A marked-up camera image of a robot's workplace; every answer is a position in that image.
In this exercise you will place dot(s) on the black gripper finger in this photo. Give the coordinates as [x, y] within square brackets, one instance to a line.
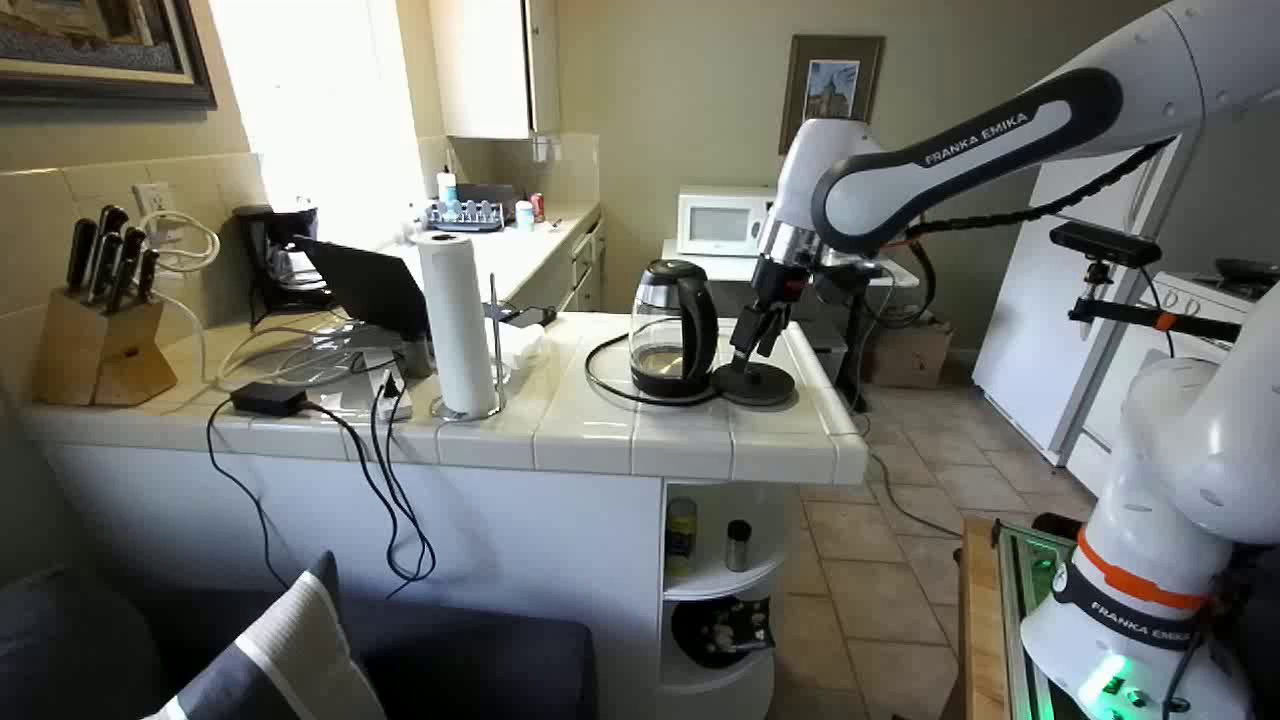
[741, 340]
[771, 338]

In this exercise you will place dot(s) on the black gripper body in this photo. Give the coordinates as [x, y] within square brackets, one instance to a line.
[779, 280]

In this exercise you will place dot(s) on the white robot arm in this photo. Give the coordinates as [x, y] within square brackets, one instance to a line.
[1196, 464]

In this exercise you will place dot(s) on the black round kettle base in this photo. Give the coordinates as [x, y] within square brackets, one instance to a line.
[755, 386]

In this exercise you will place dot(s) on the black glass electric kettle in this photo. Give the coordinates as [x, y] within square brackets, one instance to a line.
[673, 330]

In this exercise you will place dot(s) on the white microwave oven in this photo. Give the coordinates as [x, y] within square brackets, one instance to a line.
[721, 220]

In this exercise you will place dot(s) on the cardboard box on floor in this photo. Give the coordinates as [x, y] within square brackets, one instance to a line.
[911, 355]

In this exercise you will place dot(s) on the white drawer cabinet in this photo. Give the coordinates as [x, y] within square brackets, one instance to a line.
[570, 270]

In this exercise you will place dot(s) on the white corner shelf unit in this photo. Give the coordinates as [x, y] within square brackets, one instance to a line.
[726, 554]

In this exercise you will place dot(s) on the red container on counter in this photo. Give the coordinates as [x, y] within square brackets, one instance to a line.
[538, 204]

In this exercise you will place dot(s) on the metal paper towel holder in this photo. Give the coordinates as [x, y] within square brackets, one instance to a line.
[492, 351]

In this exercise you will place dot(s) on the white paper towel roll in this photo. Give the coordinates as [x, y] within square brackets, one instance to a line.
[451, 275]

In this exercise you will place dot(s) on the blue-capped bottle on counter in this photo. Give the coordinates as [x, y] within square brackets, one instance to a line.
[444, 199]

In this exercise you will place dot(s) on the black laptop power brick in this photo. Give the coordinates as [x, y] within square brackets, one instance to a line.
[271, 403]

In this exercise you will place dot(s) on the white grey striped pillow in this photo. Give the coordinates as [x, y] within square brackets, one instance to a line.
[292, 662]

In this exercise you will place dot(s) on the wooden knife block with knives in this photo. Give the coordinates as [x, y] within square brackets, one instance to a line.
[102, 323]

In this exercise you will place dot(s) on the dark blue sofa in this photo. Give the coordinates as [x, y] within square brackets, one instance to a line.
[83, 649]

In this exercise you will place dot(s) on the framed picture top left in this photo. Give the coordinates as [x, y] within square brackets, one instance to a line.
[102, 54]

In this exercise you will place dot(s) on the framed picture on back wall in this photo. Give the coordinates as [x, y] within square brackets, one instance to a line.
[831, 76]

